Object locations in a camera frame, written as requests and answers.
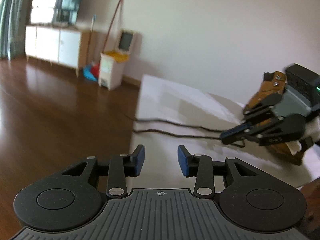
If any tan leather boot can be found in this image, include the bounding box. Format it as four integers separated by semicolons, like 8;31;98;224
242;71;304;166

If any dark brown shoelace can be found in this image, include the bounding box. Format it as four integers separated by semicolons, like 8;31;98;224
128;117;240;145

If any white trash bin yellow bag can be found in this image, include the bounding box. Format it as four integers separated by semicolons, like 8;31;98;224
98;50;129;90

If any white wood tv cabinet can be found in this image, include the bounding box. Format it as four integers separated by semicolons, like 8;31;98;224
25;25;94;76

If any teal curtain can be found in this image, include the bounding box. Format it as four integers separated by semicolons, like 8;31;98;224
1;0;30;60

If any white wall intercom panel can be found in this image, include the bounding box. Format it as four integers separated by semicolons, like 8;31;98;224
114;29;137;55

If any red handled broom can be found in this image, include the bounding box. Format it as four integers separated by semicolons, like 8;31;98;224
101;0;123;53

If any wall mounted television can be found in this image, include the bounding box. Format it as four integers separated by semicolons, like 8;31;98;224
30;0;81;25

